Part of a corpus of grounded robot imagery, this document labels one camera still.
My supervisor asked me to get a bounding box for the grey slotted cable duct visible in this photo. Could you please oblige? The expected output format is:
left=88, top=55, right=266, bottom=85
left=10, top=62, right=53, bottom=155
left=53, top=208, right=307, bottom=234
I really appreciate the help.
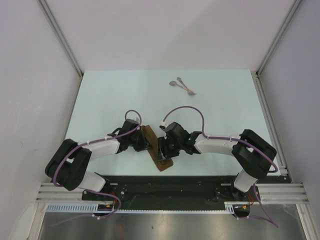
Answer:
left=45, top=203, right=239, bottom=214

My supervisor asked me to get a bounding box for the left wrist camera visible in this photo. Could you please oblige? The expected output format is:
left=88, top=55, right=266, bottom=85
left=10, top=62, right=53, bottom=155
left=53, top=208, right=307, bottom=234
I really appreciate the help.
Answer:
left=132, top=117, right=141, bottom=124

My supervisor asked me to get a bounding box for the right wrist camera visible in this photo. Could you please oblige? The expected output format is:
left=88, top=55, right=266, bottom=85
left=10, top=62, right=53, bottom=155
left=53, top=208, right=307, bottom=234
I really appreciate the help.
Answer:
left=159, top=121, right=169, bottom=130

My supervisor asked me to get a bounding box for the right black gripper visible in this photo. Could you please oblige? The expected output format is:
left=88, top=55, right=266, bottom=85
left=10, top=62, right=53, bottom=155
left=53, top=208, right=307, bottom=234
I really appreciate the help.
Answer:
left=156, top=135, right=183, bottom=161

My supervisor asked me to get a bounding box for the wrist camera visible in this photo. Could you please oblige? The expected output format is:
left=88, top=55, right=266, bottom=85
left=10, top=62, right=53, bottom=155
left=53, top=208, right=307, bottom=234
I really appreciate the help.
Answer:
left=159, top=121, right=169, bottom=130
left=132, top=117, right=141, bottom=124

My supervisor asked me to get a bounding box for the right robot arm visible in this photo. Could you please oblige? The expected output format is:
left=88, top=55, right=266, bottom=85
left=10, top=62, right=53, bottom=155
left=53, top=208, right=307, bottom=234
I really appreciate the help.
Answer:
left=157, top=122, right=278, bottom=201

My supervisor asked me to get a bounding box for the brown cloth napkin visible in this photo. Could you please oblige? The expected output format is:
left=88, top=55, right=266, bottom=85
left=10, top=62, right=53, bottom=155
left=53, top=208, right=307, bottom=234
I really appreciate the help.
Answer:
left=140, top=125, right=174, bottom=172

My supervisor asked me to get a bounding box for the spoon with pink handle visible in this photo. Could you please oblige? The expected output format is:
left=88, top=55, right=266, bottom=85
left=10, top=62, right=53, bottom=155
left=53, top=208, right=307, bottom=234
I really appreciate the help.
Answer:
left=169, top=81, right=196, bottom=96

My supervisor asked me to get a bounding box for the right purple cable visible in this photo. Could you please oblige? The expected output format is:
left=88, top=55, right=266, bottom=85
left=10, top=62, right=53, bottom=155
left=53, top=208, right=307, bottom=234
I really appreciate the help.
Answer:
left=162, top=105, right=280, bottom=228

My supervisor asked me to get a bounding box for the silver metal fork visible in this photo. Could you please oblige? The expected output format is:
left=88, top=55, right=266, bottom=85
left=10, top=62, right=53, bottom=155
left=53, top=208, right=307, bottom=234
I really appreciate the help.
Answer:
left=177, top=77, right=196, bottom=95

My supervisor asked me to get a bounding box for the aluminium frame post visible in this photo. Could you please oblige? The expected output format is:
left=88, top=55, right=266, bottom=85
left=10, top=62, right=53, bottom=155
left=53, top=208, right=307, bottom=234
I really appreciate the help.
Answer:
left=36, top=0, right=84, bottom=77
left=257, top=0, right=306, bottom=76

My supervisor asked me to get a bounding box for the right aluminium frame post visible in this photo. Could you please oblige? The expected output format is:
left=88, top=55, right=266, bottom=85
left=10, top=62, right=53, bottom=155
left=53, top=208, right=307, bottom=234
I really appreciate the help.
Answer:
left=257, top=0, right=306, bottom=76

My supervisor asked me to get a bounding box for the left aluminium frame post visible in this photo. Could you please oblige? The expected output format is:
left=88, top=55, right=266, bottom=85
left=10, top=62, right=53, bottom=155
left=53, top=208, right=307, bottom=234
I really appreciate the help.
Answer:
left=36, top=0, right=84, bottom=77

